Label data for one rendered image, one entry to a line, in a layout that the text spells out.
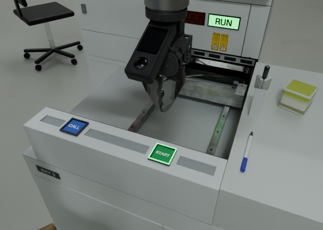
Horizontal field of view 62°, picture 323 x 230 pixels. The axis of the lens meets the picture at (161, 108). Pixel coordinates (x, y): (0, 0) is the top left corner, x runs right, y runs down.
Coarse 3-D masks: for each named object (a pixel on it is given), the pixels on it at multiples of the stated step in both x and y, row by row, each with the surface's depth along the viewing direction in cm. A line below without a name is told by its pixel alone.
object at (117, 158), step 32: (32, 128) 73; (96, 128) 73; (64, 160) 76; (96, 160) 69; (128, 160) 64; (192, 160) 64; (224, 160) 64; (128, 192) 72; (160, 192) 66; (192, 192) 61
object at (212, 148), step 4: (232, 88) 109; (224, 108) 98; (228, 108) 98; (224, 112) 96; (228, 112) 98; (224, 116) 94; (220, 120) 92; (224, 120) 92; (220, 124) 91; (224, 124) 95; (216, 128) 89; (220, 128) 89; (216, 132) 88; (220, 132) 88; (216, 136) 86; (220, 136) 89; (212, 140) 85; (216, 140) 85; (212, 144) 83; (216, 144) 83; (208, 148) 82; (212, 148) 82; (208, 152) 81; (212, 152) 81
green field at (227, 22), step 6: (210, 18) 100; (216, 18) 99; (222, 18) 98; (228, 18) 97; (234, 18) 96; (210, 24) 101; (216, 24) 100; (222, 24) 99; (228, 24) 98; (234, 24) 97
